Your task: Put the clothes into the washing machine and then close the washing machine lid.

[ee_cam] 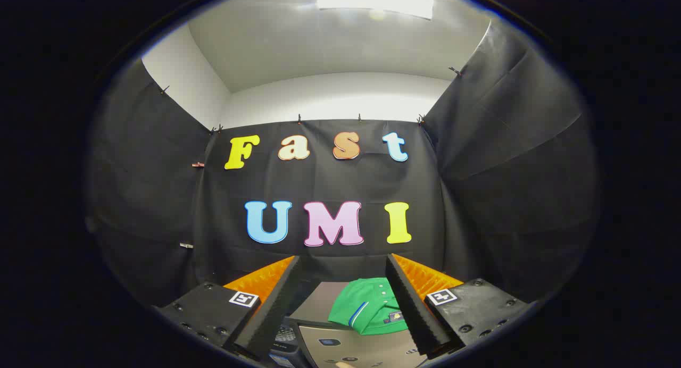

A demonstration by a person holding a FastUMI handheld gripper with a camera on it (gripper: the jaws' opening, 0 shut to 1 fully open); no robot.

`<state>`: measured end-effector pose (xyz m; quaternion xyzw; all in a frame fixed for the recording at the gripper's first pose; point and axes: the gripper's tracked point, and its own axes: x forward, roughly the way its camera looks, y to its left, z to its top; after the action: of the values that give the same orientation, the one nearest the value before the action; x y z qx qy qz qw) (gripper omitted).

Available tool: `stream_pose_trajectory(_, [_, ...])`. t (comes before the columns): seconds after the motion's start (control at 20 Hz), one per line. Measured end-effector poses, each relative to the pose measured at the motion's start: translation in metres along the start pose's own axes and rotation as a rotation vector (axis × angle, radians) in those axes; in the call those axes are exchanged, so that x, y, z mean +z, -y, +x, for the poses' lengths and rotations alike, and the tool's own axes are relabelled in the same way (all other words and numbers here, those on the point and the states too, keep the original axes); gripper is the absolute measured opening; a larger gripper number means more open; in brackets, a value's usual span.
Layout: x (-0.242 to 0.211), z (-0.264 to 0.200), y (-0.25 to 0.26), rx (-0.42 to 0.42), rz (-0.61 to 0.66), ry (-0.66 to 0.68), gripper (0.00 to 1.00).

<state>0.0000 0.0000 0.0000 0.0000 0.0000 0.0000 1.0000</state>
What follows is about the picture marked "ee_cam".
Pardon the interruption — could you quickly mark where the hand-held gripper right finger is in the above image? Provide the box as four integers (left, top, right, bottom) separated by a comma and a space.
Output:
384, 254, 533, 358

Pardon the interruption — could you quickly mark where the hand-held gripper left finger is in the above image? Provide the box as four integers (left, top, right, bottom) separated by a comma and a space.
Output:
154, 255, 304, 362

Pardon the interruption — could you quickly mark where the dark washing machine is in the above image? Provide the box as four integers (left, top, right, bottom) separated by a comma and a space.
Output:
269, 317, 312, 368

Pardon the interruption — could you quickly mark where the green polo shirt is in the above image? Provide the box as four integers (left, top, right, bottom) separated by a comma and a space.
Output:
328, 278, 410, 336

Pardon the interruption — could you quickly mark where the black backdrop cloth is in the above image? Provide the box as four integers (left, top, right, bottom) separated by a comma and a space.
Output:
85, 17, 599, 315

